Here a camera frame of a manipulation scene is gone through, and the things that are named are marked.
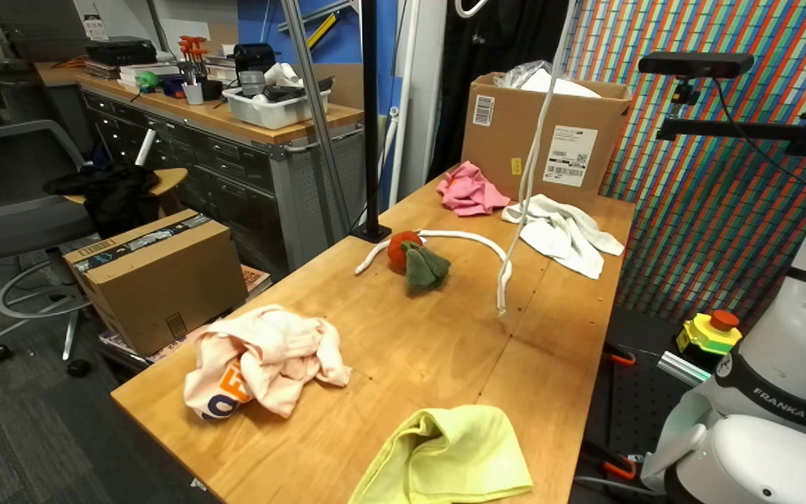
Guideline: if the pink shirt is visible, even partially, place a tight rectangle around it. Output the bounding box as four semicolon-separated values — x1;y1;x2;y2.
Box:
433;157;516;222

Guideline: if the white rope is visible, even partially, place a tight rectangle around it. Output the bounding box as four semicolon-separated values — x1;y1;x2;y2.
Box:
352;225;516;318

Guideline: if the white towel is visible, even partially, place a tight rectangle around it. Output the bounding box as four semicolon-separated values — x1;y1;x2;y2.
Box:
499;190;630;282

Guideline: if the peach shirt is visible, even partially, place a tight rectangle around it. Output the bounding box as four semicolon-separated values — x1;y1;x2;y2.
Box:
183;300;356;426

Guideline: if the yellow-green towel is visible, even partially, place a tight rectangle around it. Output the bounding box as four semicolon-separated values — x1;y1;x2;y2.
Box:
345;400;537;504

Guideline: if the red cloth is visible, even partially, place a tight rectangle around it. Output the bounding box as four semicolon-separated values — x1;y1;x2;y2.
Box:
380;230;426;278

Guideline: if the dark green cloth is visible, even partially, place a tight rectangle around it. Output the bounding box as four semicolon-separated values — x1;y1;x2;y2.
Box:
401;241;453;300

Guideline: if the black pole with base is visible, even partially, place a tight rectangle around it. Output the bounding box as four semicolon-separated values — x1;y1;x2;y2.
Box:
362;0;394;244

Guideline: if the flat reddish cardboard box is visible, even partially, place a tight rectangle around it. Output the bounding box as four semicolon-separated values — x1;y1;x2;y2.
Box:
237;264;275;300

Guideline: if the cardboard box with white label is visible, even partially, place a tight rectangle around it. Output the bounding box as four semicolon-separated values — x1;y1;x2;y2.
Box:
460;69;635;215

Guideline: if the silver metal pole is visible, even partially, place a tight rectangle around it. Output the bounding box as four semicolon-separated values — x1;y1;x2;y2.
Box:
276;0;356;239

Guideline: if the white plastic bin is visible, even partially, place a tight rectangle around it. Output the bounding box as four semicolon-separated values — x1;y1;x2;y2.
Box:
222;80;335;132

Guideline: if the wooden-top workbench with drawers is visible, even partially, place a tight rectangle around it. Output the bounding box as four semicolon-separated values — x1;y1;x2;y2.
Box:
34;59;370;274

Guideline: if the white plastic bag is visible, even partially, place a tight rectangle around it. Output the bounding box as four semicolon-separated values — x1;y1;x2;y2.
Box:
496;59;605;101

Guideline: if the orange black clamp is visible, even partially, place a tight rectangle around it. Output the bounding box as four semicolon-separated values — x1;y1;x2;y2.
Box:
602;345;642;372
576;444;646;491

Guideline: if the round wooden stool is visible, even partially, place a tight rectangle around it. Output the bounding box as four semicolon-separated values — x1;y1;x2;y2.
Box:
59;164;190;219

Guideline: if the cardboard box with black tape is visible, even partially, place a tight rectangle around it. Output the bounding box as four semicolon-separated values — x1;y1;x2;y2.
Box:
61;208;251;358

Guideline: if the black cloth on stool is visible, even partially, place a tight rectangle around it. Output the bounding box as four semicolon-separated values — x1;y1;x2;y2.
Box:
41;160;166;241

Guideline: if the yellow red emergency stop button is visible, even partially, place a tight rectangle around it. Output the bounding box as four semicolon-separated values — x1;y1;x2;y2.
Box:
672;304;745;360

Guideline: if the black case on workbench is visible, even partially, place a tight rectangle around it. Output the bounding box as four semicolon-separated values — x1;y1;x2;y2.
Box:
85;37;160;69

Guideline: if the black boom bar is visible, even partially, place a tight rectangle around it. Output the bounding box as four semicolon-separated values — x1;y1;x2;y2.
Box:
656;110;806;160

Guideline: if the grey office chair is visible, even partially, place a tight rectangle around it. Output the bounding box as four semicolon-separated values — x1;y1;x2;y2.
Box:
0;118;100;377

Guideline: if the black camera on boom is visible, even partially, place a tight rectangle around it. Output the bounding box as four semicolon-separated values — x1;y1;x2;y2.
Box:
635;50;755;83

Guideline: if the clear hose loop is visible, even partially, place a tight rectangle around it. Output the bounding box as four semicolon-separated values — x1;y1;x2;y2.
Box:
0;258;90;328

